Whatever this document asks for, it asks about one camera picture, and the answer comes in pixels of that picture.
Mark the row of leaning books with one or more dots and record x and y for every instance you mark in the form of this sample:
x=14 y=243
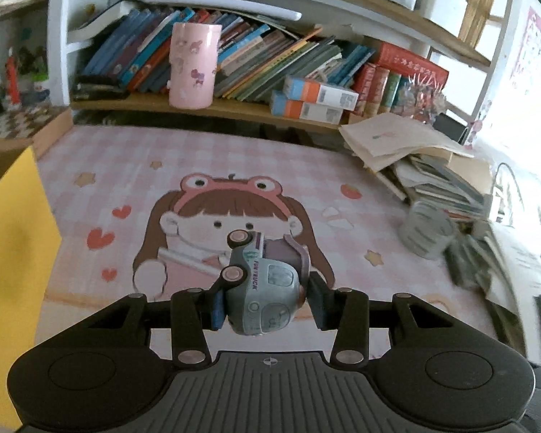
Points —
x=261 y=54

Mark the black stand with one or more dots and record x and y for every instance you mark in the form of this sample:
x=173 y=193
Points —
x=448 y=127

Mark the grey toy truck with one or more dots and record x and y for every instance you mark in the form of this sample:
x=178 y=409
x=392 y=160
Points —
x=266 y=288

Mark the orange blue white carton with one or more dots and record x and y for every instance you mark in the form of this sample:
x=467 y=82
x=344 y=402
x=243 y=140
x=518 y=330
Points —
x=320 y=92
x=306 y=109

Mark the checkered mat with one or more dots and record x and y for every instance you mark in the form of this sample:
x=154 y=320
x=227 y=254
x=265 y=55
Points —
x=18 y=124

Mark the yellow cardboard box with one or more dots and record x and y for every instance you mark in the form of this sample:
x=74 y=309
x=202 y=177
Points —
x=13 y=257

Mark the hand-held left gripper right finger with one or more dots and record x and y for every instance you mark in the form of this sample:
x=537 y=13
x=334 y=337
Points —
x=318 y=302

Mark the white bookshelf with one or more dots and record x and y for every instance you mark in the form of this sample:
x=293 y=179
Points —
x=58 y=54

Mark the desktop with pink checked cloth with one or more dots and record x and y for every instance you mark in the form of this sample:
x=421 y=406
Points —
x=117 y=167

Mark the pile of books and papers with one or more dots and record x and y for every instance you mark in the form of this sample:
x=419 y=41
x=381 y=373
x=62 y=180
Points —
x=410 y=149

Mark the grey tape roll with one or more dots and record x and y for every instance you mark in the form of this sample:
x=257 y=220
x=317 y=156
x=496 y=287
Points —
x=426 y=230

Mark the green upright book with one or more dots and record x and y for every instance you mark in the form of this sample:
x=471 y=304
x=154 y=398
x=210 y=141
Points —
x=390 y=94

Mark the thick red book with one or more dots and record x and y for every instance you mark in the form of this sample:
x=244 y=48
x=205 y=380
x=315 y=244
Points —
x=410 y=63

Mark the pink printed cup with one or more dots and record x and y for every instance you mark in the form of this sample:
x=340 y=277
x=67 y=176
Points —
x=194 y=67

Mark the alphabet wall poster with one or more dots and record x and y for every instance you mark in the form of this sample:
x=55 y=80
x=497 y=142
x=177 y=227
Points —
x=536 y=49

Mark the red upright book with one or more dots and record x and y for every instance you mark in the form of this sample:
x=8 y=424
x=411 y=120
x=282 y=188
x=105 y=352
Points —
x=365 y=90

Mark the red pen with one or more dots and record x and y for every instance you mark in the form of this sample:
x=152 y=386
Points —
x=12 y=76

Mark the heap of loose papers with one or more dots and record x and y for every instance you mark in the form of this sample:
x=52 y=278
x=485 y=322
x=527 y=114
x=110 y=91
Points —
x=518 y=257

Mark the colourful spiky ornament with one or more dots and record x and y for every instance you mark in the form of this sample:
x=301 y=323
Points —
x=421 y=99

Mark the white storage box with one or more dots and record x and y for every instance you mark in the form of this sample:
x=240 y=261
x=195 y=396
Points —
x=442 y=7

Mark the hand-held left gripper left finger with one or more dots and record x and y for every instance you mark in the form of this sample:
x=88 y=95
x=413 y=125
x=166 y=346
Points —
x=218 y=309

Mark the white light bar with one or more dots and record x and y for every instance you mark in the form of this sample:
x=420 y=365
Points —
x=221 y=7

